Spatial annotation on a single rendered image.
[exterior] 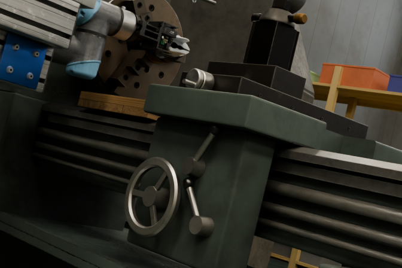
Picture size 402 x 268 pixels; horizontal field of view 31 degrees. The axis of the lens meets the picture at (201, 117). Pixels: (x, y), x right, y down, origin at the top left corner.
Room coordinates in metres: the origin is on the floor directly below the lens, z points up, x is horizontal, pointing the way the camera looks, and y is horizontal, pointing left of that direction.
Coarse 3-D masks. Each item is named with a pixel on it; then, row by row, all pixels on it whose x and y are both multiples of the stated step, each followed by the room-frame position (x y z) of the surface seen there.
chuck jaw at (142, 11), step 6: (126, 0) 1.97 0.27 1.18; (132, 0) 1.95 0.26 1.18; (138, 0) 1.96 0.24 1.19; (126, 6) 1.98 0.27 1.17; (132, 6) 1.96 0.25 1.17; (138, 6) 1.97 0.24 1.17; (144, 6) 1.98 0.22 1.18; (132, 12) 1.97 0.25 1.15; (138, 12) 1.97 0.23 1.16; (144, 12) 1.98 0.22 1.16; (150, 12) 1.98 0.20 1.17; (144, 18) 1.96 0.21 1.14; (150, 18) 1.97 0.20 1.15
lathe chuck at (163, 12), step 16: (112, 0) 1.96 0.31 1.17; (144, 0) 2.02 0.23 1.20; (160, 0) 2.06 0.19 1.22; (160, 16) 2.07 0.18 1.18; (176, 16) 2.11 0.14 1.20; (112, 48) 1.98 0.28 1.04; (112, 64) 1.99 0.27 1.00; (160, 64) 2.10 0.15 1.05; (176, 64) 2.13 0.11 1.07; (96, 80) 2.01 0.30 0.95; (144, 80) 2.07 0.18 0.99; (160, 80) 2.11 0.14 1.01; (128, 96) 2.04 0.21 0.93; (144, 96) 2.08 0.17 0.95
